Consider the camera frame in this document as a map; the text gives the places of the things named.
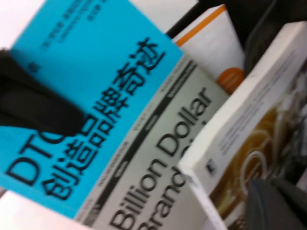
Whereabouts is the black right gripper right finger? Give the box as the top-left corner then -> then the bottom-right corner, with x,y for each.
246,178 -> 307,230

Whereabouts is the blue and grey book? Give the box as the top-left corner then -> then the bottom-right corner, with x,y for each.
0,0 -> 231,230

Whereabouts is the white book with orange stripe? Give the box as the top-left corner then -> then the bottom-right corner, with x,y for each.
174,4 -> 246,95

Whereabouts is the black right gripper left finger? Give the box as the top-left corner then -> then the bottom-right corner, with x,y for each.
0,47 -> 86,138

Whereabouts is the thin white paperback book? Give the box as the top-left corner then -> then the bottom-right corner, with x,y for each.
178,21 -> 307,230

